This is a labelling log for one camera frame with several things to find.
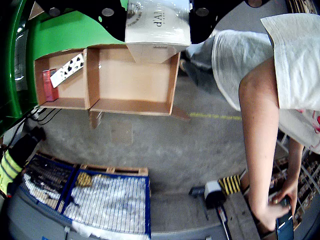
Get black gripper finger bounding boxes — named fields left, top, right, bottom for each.
left=34, top=0, right=129, bottom=43
left=188, top=0, right=271, bottom=45

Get tall white product box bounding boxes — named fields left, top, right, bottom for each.
left=124, top=0, right=192, bottom=65

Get bare person forearm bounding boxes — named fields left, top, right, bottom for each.
left=238, top=57, right=283, bottom=213

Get empty cardboard box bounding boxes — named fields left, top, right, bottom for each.
left=86, top=44, right=191, bottom=130

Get pink product box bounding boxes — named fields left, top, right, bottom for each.
left=41, top=68, right=60, bottom=102

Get rack of cardboard bins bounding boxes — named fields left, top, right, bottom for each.
left=268, top=132, right=320, bottom=231

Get bare person hand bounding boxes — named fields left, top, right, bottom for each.
left=252, top=199, right=288, bottom=232

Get person in white shirt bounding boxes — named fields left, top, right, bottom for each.
left=179, top=12, right=320, bottom=233

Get cow print carton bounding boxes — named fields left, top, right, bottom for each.
left=49, top=52, right=85, bottom=89

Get wooden pallet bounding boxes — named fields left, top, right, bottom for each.
left=79, top=163, right=150, bottom=176

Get yellow black striped bumper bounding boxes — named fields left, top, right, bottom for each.
left=218, top=174, right=243, bottom=196

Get small grey floor device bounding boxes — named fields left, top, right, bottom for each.
left=188, top=186, right=208, bottom=199

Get white and black machine head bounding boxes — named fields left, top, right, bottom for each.
left=204, top=180, right=227, bottom=210

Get yellow hi-vis vest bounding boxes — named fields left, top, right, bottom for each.
left=0, top=147, right=24, bottom=197

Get grey wooden plank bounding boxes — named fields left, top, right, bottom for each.
left=223, top=191, right=262, bottom=240

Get black floor cables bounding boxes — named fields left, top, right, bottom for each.
left=23, top=106, right=62, bottom=126

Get blue wire crate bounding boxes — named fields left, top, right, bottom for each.
left=19, top=152, right=78, bottom=214
left=61, top=168, right=153, bottom=240

